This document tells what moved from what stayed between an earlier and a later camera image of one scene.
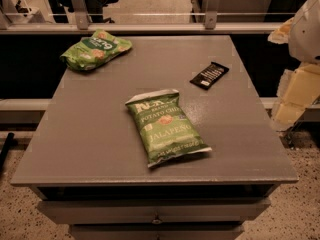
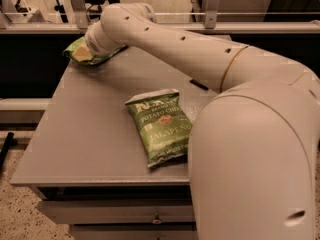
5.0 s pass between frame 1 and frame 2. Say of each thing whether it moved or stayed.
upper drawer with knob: stayed
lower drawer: stayed
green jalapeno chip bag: stayed
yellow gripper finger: moved
